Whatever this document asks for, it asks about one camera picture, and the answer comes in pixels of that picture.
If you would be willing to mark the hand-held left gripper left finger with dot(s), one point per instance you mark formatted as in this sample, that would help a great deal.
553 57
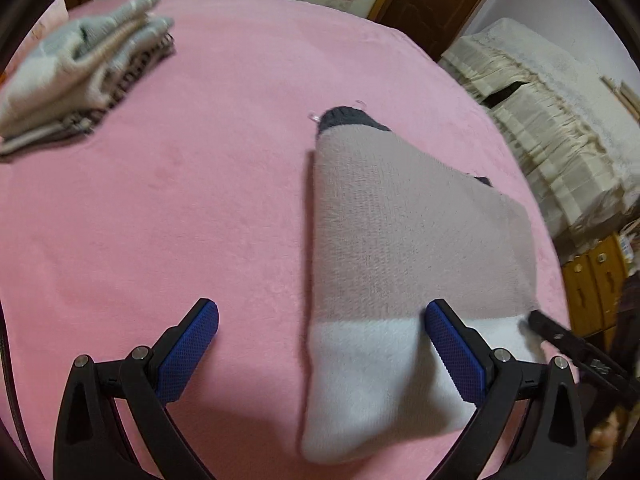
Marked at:
192 345

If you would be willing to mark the beige folded garment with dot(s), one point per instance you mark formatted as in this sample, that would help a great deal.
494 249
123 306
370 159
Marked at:
100 87

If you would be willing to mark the yellow wooden cabinet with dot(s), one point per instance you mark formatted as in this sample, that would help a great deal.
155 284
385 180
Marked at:
595 280

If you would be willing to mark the striped knit sweater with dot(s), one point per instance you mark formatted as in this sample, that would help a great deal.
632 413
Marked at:
400 220

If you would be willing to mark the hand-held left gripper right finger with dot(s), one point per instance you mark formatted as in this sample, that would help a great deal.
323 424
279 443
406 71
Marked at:
455 350

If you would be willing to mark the dark striped folded garment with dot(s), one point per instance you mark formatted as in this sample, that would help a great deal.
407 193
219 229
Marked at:
135 67

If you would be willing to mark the white lace cover cloth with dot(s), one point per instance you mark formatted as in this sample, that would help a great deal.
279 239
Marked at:
550 57

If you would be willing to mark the person's right hand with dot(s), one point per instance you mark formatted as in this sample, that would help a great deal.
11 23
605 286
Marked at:
605 432

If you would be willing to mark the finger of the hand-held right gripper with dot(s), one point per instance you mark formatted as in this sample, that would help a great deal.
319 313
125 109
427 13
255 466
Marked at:
555 332

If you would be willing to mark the pink cartoon pillow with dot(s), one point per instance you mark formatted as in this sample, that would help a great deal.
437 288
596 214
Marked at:
50 17

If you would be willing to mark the pile of folded socks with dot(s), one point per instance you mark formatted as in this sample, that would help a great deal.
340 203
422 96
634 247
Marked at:
55 55

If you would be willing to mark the beige cloth covered furniture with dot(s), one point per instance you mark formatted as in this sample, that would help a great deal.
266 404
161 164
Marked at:
550 140

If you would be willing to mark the wooden sticks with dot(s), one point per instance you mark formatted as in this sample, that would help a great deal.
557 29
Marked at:
620 91

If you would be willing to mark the pink bed blanket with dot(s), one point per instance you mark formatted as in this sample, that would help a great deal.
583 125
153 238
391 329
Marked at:
200 185

